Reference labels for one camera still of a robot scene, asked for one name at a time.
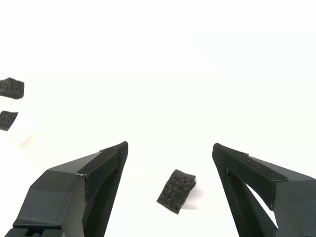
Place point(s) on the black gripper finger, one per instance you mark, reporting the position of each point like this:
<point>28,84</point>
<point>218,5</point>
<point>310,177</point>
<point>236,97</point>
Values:
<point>296,205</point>
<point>51,197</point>

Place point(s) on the black foam cube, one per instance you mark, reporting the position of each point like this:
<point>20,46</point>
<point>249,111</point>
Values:
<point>176,191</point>
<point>8,120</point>
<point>11,87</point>

